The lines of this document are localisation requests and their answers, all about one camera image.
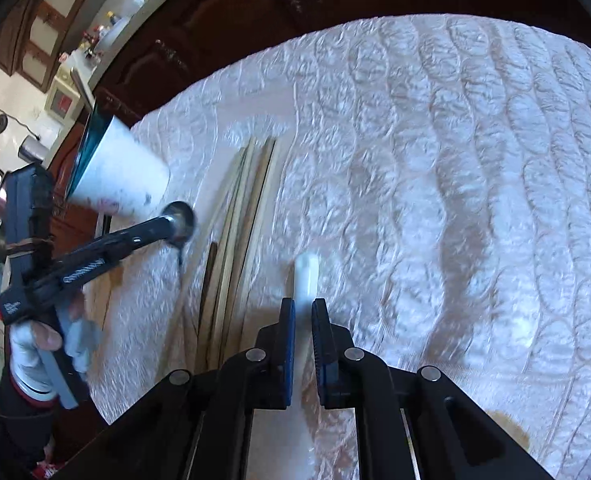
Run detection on light wooden chopstick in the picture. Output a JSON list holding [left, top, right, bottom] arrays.
[[194, 136, 256, 373]]

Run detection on dark brown handled fork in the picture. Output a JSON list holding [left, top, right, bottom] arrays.
[[196, 242, 218, 370]]

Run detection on brown lower kitchen cabinets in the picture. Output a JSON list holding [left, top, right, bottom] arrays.
[[44, 0, 591, 241]]

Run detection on white gloved left hand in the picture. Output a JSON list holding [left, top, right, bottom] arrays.
[[9, 301, 101, 403]]

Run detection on silver electric kettle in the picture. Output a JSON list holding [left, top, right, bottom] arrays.
[[18, 136, 49, 164]]

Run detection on floral white utensil holder cup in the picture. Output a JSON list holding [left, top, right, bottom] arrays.
[[65, 107, 170, 221]]

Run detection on cream microwave oven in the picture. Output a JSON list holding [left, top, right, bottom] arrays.
[[45, 67, 96, 124]]

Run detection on white quilted tablecloth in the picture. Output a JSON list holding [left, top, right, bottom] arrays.
[[81, 13, 591, 480]]

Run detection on upper wall cabinets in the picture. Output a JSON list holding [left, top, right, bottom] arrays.
[[0, 0, 85, 91]]

